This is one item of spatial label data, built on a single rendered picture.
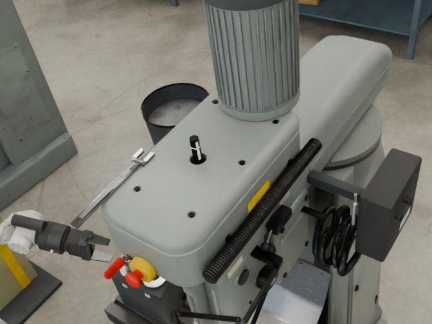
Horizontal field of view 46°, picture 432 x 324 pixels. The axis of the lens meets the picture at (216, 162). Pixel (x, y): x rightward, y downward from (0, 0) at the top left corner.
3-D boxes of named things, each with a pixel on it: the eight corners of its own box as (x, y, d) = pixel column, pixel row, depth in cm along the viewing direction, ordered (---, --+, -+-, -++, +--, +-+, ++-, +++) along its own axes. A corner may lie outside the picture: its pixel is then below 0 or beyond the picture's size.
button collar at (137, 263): (153, 287, 108) (146, 270, 104) (132, 274, 111) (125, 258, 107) (159, 280, 109) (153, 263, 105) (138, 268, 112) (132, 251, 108)
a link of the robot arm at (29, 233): (46, 261, 153) (10, 252, 154) (61, 231, 160) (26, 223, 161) (40, 243, 144) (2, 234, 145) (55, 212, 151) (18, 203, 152)
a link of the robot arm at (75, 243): (86, 270, 155) (49, 261, 156) (98, 243, 161) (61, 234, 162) (81, 251, 145) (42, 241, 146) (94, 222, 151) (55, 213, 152)
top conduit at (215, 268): (216, 287, 101) (214, 277, 98) (200, 278, 103) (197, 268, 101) (322, 150, 125) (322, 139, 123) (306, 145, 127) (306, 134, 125)
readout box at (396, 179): (387, 266, 129) (396, 211, 115) (353, 251, 133) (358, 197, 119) (416, 213, 140) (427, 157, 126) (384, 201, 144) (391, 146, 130)
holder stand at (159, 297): (170, 325, 189) (159, 296, 175) (123, 304, 198) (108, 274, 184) (186, 299, 196) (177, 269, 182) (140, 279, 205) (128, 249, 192)
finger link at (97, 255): (113, 254, 158) (94, 249, 158) (109, 263, 156) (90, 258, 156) (113, 256, 159) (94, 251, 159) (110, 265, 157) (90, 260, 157)
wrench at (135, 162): (80, 232, 100) (78, 229, 100) (65, 225, 102) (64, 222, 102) (155, 155, 114) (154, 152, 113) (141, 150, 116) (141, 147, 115)
